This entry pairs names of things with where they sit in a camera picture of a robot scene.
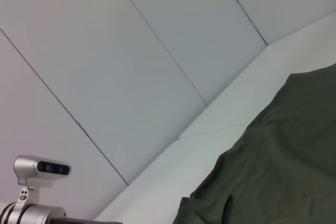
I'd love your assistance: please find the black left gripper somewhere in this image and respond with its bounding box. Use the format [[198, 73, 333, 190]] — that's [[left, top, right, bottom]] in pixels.
[[49, 217, 124, 224]]

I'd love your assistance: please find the dark green FREE t-shirt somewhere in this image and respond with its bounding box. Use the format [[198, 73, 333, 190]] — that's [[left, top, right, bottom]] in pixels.
[[172, 62, 336, 224]]

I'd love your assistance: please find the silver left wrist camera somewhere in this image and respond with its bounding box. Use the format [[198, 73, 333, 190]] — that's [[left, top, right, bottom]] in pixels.
[[13, 155, 72, 187]]

